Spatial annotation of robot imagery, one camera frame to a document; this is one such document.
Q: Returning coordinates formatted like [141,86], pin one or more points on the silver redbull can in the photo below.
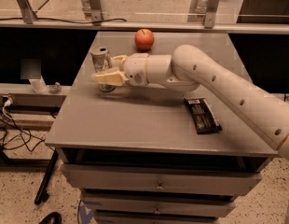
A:
[100,58]

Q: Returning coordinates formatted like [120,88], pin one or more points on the black pole on floor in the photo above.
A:
[42,192]

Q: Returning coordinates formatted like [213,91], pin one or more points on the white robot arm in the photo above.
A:
[186,69]

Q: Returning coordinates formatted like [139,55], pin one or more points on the metal bracket middle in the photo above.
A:
[96,13]

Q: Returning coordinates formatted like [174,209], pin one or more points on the white pump soap bottle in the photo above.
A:
[39,85]

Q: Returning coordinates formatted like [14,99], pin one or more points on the drawer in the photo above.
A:
[157,205]
[160,180]

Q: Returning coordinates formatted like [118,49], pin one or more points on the small metal object on ledge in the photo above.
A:
[55,88]

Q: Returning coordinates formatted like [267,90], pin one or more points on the red apple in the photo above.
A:
[144,39]

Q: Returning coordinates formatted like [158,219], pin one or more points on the metal bracket left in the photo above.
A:
[27,13]

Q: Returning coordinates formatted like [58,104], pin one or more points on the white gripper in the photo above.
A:
[135,68]

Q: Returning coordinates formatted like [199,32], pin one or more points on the top drawer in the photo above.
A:
[160,180]

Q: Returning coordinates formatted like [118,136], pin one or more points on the black snack bar wrapper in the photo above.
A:
[202,115]

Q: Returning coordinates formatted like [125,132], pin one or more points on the grey drawer cabinet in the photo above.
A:
[150,127]

